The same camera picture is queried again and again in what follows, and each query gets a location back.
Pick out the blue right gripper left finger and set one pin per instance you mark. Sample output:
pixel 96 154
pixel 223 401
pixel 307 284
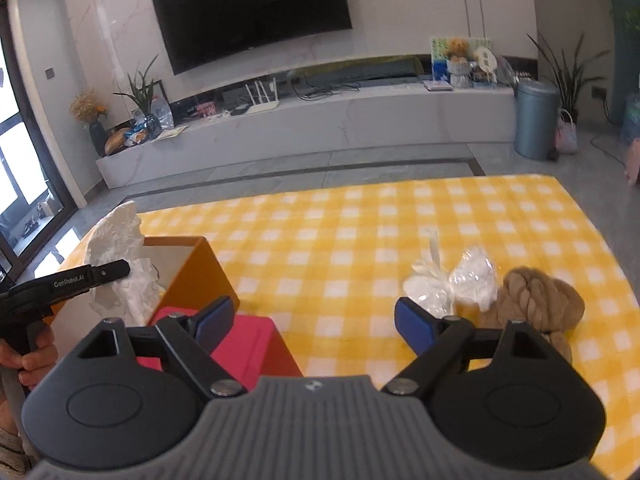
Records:
pixel 212 324

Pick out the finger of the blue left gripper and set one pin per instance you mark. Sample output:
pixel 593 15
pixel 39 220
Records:
pixel 108 272

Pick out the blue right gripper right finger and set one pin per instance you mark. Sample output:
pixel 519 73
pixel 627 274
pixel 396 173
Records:
pixel 417 328

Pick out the white tissue paper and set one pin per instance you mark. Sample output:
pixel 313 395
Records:
pixel 129 286

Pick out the person's left hand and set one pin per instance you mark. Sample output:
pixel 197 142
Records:
pixel 35 365

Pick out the orange cardboard box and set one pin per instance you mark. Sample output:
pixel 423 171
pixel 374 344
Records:
pixel 187 278

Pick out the clear plastic bagged cloth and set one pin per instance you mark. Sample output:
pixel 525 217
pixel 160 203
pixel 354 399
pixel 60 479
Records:
pixel 474 279

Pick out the yellow checkered tablecloth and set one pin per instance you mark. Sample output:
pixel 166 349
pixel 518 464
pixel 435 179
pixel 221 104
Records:
pixel 327 267

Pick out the yellow dried flower vase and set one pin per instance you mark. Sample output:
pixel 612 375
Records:
pixel 88 108

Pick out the green plant on console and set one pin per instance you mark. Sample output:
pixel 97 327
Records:
pixel 141 93

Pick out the white marble tv console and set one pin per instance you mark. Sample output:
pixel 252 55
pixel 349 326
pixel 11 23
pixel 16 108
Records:
pixel 372 117

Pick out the white wifi router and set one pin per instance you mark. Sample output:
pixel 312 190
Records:
pixel 263 95

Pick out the pastel woven basket bag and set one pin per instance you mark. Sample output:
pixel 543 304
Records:
pixel 566 133

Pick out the blue grey trash can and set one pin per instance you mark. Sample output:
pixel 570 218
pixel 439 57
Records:
pixel 537 105

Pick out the green picture card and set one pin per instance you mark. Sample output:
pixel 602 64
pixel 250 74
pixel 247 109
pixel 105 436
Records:
pixel 438 49

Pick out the pink space heater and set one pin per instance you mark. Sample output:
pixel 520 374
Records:
pixel 632 169

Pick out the teddy bear on console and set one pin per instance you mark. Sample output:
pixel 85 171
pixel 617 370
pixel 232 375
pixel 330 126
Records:
pixel 457 50

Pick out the potted plant by bin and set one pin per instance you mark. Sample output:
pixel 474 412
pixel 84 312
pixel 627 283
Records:
pixel 569 73

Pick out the black wall television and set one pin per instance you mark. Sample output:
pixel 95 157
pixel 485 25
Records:
pixel 196 32

